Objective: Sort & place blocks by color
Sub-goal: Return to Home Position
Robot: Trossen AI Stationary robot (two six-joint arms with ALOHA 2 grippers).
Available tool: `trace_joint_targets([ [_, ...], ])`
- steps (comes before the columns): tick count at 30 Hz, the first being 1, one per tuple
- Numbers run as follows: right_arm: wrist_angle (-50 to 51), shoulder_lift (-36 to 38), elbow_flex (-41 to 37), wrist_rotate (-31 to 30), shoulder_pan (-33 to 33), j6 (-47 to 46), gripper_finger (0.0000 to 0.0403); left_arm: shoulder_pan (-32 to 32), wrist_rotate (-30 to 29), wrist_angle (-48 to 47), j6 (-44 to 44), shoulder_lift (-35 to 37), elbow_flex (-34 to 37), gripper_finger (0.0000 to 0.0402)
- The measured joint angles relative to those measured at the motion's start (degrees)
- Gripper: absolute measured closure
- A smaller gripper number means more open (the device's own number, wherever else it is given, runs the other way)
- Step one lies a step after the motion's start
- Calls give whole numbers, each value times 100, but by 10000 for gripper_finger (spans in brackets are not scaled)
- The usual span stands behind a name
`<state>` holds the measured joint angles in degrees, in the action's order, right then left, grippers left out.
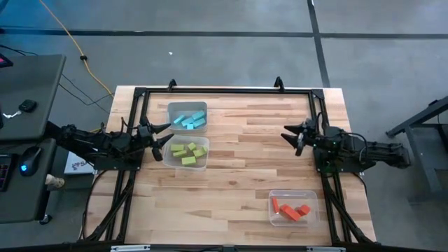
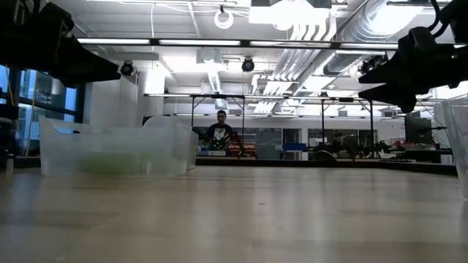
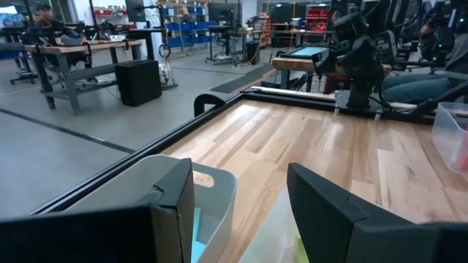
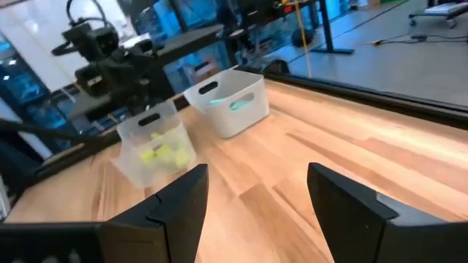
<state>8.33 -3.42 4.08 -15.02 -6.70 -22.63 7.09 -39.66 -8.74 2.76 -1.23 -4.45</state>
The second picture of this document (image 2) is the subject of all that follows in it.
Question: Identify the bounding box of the white ceiling ring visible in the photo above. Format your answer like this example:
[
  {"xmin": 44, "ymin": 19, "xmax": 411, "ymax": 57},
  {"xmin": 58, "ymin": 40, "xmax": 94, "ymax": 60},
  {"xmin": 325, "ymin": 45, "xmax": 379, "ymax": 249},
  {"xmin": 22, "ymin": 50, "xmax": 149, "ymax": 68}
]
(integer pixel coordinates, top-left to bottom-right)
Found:
[{"xmin": 214, "ymin": 9, "xmax": 235, "ymax": 30}]

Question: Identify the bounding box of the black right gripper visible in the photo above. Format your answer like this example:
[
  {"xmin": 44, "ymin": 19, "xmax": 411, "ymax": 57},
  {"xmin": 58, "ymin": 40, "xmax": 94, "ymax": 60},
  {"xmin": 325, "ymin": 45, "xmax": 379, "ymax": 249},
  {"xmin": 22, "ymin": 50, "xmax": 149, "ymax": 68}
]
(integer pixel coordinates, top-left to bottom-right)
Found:
[{"xmin": 358, "ymin": 0, "xmax": 468, "ymax": 113}]

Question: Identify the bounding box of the black bar with light strips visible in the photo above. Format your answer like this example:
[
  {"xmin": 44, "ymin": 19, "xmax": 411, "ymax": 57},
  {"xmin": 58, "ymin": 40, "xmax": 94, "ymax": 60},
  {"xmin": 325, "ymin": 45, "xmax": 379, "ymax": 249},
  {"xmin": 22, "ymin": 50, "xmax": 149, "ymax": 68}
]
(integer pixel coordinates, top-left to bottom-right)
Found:
[{"xmin": 76, "ymin": 36, "xmax": 399, "ymax": 51}]

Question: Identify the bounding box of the silver ventilation duct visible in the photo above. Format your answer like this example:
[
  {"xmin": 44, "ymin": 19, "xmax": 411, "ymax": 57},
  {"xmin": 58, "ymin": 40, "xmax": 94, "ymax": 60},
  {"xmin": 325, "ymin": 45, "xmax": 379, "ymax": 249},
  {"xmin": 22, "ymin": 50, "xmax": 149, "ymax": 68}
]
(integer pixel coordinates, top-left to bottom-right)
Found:
[{"xmin": 323, "ymin": 0, "xmax": 414, "ymax": 77}]

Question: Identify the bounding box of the black background rig frame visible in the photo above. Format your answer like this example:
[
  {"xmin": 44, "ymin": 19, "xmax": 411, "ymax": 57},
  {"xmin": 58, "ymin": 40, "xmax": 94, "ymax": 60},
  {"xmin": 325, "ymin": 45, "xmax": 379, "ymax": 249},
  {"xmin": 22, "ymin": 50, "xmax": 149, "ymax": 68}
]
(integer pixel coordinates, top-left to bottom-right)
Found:
[
  {"xmin": 320, "ymin": 96, "xmax": 375, "ymax": 151},
  {"xmin": 189, "ymin": 93, "xmax": 246, "ymax": 159}
]

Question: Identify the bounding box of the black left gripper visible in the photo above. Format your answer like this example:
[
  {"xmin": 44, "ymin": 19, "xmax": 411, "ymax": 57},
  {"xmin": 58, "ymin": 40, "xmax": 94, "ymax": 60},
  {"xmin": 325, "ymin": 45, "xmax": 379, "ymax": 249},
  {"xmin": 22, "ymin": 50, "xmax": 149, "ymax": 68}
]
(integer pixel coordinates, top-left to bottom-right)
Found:
[{"xmin": 0, "ymin": 0, "xmax": 121, "ymax": 88}]

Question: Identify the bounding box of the black ceiling device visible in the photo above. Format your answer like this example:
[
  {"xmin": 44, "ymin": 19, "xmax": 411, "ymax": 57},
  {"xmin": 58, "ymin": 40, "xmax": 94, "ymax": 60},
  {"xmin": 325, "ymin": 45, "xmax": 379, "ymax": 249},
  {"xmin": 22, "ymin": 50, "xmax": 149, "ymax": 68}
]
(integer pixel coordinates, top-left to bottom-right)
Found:
[{"xmin": 358, "ymin": 54, "xmax": 388, "ymax": 76}]

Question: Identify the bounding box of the large window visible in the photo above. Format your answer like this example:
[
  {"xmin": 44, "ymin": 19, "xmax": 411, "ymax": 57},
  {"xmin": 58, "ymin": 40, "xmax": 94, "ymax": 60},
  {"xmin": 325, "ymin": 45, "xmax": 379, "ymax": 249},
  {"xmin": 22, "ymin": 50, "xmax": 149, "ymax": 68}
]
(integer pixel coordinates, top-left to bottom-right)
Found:
[{"xmin": 0, "ymin": 65, "xmax": 80, "ymax": 147}]

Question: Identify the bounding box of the black monitor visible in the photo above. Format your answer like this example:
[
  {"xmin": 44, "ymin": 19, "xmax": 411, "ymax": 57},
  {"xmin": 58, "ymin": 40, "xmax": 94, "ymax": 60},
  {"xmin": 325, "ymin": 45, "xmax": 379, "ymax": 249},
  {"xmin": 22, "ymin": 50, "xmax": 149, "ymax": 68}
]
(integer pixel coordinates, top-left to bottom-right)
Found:
[{"xmin": 404, "ymin": 115, "xmax": 433, "ymax": 145}]

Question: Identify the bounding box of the dark grey background panel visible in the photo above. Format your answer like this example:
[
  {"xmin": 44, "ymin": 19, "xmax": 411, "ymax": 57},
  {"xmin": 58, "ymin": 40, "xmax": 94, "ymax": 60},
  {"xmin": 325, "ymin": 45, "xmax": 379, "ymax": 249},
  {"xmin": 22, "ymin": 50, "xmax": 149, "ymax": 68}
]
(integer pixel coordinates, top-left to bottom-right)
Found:
[{"xmin": 254, "ymin": 127, "xmax": 283, "ymax": 159}]

